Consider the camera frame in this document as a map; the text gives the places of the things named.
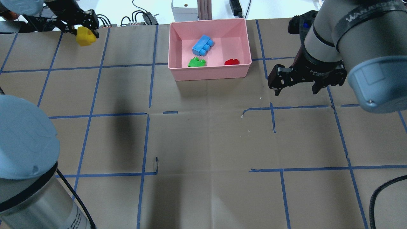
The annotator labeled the aluminium frame post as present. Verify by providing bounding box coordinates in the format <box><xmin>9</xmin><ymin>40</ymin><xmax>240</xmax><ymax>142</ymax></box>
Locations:
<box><xmin>197</xmin><ymin>0</ymin><xmax>213</xmax><ymax>20</ymax></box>

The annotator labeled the black power adapter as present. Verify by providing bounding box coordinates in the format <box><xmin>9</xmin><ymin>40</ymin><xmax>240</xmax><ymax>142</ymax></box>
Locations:
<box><xmin>229</xmin><ymin>0</ymin><xmax>243</xmax><ymax>18</ymax></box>

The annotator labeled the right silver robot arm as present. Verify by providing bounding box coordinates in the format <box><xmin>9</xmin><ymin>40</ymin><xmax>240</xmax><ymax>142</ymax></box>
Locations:
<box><xmin>267</xmin><ymin>0</ymin><xmax>407</xmax><ymax>114</ymax></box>

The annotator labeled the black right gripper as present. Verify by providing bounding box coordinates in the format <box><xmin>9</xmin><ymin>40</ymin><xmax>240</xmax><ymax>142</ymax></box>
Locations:
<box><xmin>267</xmin><ymin>10</ymin><xmax>347</xmax><ymax>96</ymax></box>

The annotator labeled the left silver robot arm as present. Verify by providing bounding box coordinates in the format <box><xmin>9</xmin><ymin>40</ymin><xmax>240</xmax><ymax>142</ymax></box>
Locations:
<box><xmin>1</xmin><ymin>92</ymin><xmax>96</xmax><ymax>229</ymax></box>

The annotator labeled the red toy block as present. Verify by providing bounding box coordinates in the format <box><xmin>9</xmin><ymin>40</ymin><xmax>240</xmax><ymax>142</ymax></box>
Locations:
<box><xmin>224</xmin><ymin>59</ymin><xmax>240</xmax><ymax>66</ymax></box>

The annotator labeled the white square box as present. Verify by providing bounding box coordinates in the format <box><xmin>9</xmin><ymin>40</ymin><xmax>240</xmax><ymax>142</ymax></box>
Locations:
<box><xmin>171</xmin><ymin>0</ymin><xmax>198</xmax><ymax>22</ymax></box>

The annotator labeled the blue toy block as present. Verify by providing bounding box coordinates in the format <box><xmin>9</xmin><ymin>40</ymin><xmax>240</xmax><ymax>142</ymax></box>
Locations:
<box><xmin>192</xmin><ymin>35</ymin><xmax>215</xmax><ymax>56</ymax></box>

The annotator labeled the yellow toy block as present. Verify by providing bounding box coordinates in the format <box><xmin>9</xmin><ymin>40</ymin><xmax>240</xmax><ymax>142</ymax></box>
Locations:
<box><xmin>76</xmin><ymin>26</ymin><xmax>97</xmax><ymax>46</ymax></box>

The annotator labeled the green toy block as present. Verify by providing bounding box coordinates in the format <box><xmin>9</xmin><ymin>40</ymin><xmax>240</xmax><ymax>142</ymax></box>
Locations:
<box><xmin>187</xmin><ymin>57</ymin><xmax>206</xmax><ymax>67</ymax></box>

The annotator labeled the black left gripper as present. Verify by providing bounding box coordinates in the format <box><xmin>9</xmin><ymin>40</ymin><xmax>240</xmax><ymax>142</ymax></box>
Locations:
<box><xmin>45</xmin><ymin>0</ymin><xmax>99</xmax><ymax>38</ymax></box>

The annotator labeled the pink plastic box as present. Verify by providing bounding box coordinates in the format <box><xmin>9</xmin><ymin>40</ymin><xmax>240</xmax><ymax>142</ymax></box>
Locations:
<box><xmin>168</xmin><ymin>18</ymin><xmax>252</xmax><ymax>81</ymax></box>

